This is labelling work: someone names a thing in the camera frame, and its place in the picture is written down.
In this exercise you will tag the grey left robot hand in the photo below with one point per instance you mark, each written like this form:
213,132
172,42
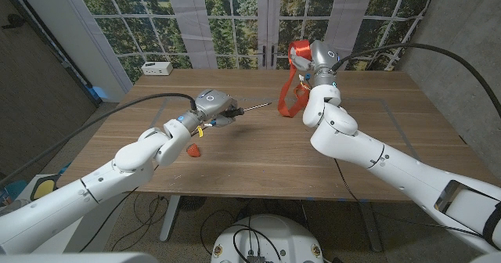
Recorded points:
213,102

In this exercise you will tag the small orange red piece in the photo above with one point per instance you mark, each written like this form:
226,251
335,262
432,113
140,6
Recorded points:
193,150

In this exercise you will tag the printed window forest backdrop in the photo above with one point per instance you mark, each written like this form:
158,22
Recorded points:
188,20

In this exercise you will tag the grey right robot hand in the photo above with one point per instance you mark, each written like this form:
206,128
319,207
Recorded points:
323,55

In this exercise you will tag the white robot chest shell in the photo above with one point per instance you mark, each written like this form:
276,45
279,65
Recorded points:
78,258

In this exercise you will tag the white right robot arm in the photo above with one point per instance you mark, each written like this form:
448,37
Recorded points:
372,149

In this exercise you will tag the grey table leg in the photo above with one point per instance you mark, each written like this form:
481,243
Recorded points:
372,228

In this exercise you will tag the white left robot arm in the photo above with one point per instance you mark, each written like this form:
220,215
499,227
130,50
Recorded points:
129,161

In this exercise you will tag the grey sneaker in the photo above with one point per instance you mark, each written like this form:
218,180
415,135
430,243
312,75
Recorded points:
11,207

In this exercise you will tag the black round floor disc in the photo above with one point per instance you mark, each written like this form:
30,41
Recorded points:
192,202

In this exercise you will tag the white table leg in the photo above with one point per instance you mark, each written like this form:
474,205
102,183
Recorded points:
170,216

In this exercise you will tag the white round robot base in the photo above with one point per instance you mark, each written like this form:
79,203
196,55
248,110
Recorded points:
274,239

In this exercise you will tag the white printed floor mat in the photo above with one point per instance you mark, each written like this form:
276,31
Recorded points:
43,186

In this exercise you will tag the orange ribbon with spool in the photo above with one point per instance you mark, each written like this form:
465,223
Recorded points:
301,47

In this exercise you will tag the white power strip box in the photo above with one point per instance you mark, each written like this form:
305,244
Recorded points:
156,68

